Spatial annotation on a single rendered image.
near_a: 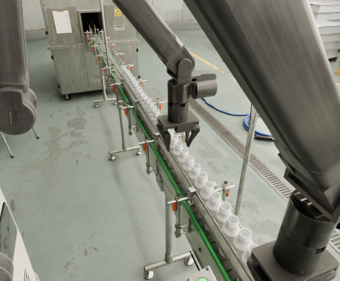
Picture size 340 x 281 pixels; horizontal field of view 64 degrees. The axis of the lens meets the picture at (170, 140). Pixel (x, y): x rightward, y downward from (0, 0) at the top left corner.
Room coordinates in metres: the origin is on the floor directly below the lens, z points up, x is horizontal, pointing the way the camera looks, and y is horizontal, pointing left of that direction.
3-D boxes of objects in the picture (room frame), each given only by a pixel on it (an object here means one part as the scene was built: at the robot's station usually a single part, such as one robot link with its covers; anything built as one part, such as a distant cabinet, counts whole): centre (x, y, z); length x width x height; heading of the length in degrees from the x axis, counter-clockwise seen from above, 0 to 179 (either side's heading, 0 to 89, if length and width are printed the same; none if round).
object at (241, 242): (0.55, -0.23, 1.08); 0.06 x 0.06 x 0.17
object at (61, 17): (4.22, 1.55, 1.22); 0.23 x 0.03 x 0.32; 110
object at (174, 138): (1.10, -0.02, 1.08); 0.06 x 0.06 x 0.17
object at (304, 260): (0.24, -0.17, 1.51); 0.10 x 0.07 x 0.07; 111
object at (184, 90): (0.66, -0.03, 1.57); 0.07 x 0.06 x 0.07; 110
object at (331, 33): (6.70, -3.21, 0.42); 1.23 x 1.04 x 0.83; 112
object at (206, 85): (0.68, -0.06, 1.60); 0.12 x 0.09 x 0.12; 110
